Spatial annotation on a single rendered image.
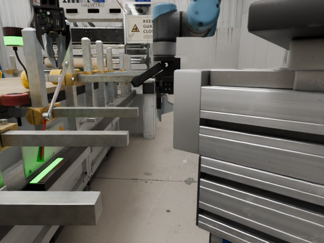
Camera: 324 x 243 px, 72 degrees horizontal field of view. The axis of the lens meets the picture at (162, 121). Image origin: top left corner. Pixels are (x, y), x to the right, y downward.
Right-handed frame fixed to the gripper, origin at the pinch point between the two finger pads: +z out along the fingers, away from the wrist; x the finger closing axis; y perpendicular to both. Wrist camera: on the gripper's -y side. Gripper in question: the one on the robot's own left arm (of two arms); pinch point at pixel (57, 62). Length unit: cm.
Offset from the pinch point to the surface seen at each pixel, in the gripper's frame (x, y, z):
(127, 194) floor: 34, -86, 101
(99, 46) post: 19, -74, -11
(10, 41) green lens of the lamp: -11.9, -3.9, -6.1
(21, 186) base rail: -10.2, 14.7, 30.7
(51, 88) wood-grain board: -7.3, -44.8, 11.5
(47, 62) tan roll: -32, -259, -3
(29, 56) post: -7.7, -3.7, -2.0
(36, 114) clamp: -7.3, -0.6, 15.0
